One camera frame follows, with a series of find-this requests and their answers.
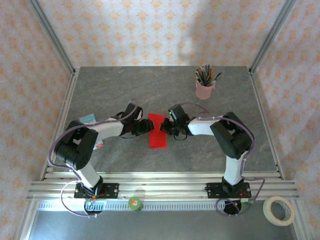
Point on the red cloth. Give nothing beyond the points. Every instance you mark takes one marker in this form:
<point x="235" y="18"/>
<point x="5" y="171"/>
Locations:
<point x="157" y="140"/>

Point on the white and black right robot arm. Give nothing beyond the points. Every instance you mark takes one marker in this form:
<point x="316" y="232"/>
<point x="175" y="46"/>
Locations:
<point x="205" y="126"/>

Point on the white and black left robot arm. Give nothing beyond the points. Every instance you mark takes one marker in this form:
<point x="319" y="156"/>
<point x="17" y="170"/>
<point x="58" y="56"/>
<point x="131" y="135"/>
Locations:
<point x="110" y="128"/>

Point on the white card with red mark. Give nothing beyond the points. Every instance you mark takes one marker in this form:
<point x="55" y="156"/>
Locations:
<point x="99" y="145"/>

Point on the pink pencil cup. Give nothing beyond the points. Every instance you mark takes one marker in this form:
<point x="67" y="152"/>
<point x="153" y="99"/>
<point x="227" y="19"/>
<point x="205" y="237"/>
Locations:
<point x="205" y="92"/>

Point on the teal card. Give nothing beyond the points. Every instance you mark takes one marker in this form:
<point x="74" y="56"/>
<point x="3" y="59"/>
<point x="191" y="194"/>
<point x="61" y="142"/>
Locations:
<point x="88" y="118"/>

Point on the tan pencil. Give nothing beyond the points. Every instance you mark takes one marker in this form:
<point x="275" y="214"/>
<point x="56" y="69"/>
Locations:
<point x="200" y="73"/>

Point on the green pencil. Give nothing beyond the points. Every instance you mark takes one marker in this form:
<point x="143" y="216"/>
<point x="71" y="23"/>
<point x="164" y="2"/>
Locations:
<point x="206" y="73"/>

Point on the dark leaning pencil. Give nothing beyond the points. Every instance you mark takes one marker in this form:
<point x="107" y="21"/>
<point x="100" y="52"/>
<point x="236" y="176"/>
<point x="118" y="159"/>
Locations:
<point x="216" y="77"/>

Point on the yellow pencil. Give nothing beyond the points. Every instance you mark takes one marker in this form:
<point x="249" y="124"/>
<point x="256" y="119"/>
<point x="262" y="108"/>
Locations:
<point x="211" y="73"/>

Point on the green round tape roll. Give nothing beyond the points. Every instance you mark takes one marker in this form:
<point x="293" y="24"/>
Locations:
<point x="135" y="203"/>

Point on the white masking tape roll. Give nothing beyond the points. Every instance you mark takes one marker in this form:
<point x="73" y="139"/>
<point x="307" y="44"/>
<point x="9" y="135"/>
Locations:
<point x="266" y="210"/>

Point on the aluminium rail frame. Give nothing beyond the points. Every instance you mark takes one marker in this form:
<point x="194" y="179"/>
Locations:
<point x="162" y="186"/>

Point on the aluminium side rail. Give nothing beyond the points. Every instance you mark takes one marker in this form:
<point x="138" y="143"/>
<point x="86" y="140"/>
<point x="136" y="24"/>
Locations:
<point x="267" y="125"/>
<point x="63" y="120"/>

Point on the aluminium corner post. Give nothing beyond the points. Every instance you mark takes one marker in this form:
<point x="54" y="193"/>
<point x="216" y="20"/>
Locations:
<point x="53" y="37"/>
<point x="271" y="37"/>

